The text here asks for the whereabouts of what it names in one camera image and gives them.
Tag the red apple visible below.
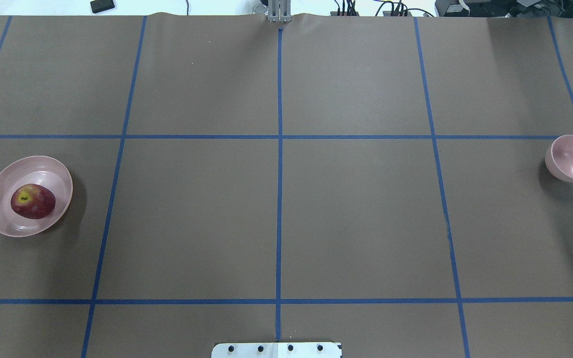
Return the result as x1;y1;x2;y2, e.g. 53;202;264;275
10;183;56;220

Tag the pink plate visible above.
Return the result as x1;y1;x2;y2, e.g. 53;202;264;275
0;156;73;237

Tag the small black device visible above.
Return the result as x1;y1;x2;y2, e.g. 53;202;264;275
90;0;115;14

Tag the aluminium frame post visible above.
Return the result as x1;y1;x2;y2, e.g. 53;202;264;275
266;0;292;23

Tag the white pedestal column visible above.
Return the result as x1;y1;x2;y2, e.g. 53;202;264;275
211;342;343;358

